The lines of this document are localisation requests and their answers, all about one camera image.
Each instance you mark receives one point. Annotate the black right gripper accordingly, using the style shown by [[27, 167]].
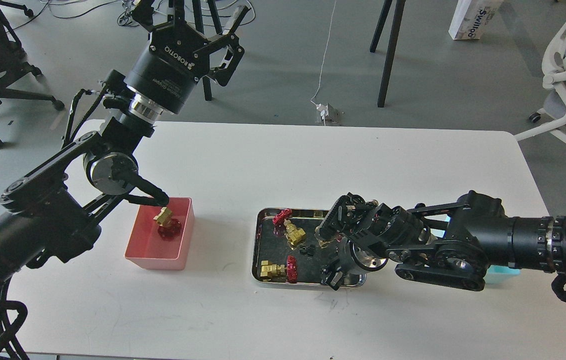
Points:
[[352, 261]]

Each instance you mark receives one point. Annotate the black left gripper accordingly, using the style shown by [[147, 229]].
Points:
[[178, 56]]

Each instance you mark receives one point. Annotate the brass valve red handwheel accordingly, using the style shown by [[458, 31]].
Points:
[[169, 227]]

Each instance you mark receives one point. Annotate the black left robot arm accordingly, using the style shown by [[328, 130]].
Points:
[[56, 209]]

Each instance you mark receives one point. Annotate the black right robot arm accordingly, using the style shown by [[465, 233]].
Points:
[[450, 245]]

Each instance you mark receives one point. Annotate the brass valve top right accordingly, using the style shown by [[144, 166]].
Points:
[[324, 243]]

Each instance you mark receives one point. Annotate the small black gear centre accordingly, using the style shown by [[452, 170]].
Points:
[[307, 250]]

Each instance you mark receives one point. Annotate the brass valve bottom left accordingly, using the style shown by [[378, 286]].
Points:
[[268, 270]]

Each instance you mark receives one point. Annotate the brass valve top middle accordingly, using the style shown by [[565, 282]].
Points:
[[283, 226]]

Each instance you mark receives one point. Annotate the light blue plastic box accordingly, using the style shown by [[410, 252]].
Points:
[[495, 274]]

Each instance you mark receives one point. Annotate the pink plastic box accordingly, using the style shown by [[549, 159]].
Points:
[[148, 250]]

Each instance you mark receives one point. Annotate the white cardboard box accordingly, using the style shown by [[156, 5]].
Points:
[[471, 17]]

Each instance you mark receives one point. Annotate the shiny metal tray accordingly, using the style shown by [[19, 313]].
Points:
[[275, 248]]

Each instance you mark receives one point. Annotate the white power adapter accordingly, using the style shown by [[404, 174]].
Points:
[[327, 115]]

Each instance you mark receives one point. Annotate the black tripod stand right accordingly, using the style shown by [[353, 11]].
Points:
[[398, 14]]

